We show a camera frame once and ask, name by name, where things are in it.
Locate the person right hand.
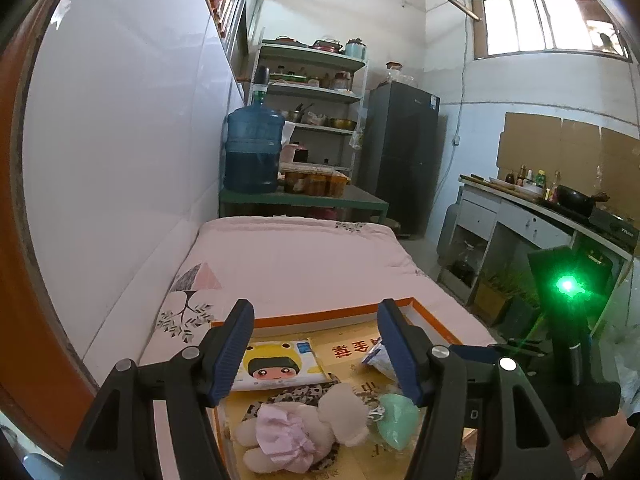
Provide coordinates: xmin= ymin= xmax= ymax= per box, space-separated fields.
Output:
xmin=564 ymin=410 xmax=639 ymax=479

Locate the mint green sponge packet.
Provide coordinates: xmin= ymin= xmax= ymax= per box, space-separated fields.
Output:
xmin=376 ymin=393 xmax=420 ymax=451

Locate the blue white wipes packet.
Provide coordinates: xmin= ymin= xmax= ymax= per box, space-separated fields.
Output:
xmin=361 ymin=338 xmax=398 ymax=384

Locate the cartoon face tissue pack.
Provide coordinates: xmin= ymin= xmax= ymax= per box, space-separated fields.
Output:
xmin=232 ymin=339 xmax=329 ymax=392

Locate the black wok pan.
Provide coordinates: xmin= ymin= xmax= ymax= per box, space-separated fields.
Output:
xmin=555 ymin=185 xmax=610 ymax=217

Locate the white kitchen counter cabinet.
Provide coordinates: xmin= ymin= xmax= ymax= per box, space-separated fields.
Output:
xmin=437 ymin=176 xmax=636 ymax=330

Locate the plush doll pink dress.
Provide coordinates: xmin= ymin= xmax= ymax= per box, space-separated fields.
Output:
xmin=234 ymin=382 xmax=370 ymax=474

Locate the orange rimmed cardboard tray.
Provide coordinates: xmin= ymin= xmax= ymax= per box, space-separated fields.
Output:
xmin=209 ymin=296 xmax=497 ymax=480

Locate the pink bed blanket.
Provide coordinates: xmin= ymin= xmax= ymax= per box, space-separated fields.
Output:
xmin=136 ymin=214 xmax=497 ymax=480

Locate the green low table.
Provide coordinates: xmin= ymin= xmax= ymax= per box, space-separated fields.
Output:
xmin=218 ymin=184 xmax=388 ymax=223

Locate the black refrigerator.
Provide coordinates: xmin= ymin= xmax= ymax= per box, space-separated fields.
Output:
xmin=357 ymin=81 xmax=442 ymax=237

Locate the blue water jug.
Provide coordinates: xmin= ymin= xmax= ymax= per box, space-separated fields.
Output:
xmin=224 ymin=65 xmax=285 ymax=194

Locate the window with bars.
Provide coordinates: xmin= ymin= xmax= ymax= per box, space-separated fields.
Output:
xmin=472 ymin=0 xmax=631 ymax=62

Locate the green metal shelf rack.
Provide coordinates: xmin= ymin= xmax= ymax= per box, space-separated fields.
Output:
xmin=250 ymin=36 xmax=369 ymax=178

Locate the red wooden door frame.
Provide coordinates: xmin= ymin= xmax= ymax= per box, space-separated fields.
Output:
xmin=1 ymin=0 xmax=96 ymax=460

